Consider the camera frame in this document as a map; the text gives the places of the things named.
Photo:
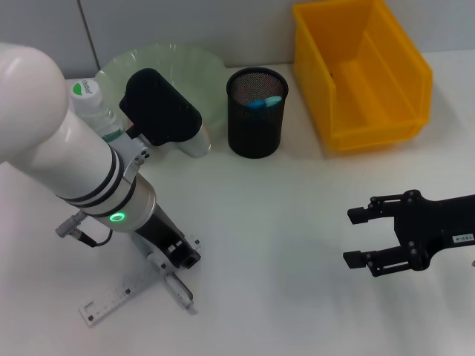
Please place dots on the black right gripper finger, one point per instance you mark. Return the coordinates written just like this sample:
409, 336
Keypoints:
352, 259
358, 216

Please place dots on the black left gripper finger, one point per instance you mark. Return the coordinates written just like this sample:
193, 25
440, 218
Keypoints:
189, 257

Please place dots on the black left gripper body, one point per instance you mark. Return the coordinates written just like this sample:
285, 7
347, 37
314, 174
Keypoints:
159, 230

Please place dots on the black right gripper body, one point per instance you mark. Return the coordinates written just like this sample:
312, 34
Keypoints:
438, 222

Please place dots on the silver pen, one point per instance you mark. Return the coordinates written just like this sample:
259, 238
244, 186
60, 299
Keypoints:
182, 293

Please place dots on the clear plastic ruler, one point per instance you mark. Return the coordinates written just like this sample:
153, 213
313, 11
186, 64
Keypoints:
107, 302

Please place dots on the clear green-label water bottle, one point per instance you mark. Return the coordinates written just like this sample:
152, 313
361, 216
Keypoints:
89, 100

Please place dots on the blue scissors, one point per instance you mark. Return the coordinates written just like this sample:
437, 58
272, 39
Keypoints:
259, 103

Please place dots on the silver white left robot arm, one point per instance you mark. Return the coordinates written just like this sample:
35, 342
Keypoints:
67, 148

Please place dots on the black mesh pen holder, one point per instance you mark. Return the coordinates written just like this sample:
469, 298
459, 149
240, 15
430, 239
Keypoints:
256, 130

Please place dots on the green wavy glass fruit plate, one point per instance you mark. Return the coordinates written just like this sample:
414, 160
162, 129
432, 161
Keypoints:
193, 74

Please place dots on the yellow plastic bin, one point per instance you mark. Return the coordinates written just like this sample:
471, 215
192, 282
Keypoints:
371, 74

